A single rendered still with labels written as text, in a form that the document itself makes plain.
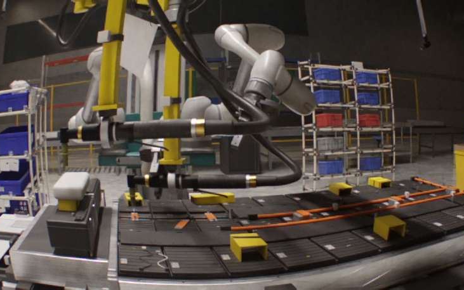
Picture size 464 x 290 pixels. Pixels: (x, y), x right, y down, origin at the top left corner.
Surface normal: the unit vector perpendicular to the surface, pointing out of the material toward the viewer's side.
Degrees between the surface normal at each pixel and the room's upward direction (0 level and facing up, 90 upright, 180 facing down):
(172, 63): 90
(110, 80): 90
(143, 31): 90
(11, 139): 94
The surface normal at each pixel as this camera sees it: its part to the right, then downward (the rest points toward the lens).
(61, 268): 0.18, 0.07
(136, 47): -0.72, 0.07
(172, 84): -0.08, 0.08
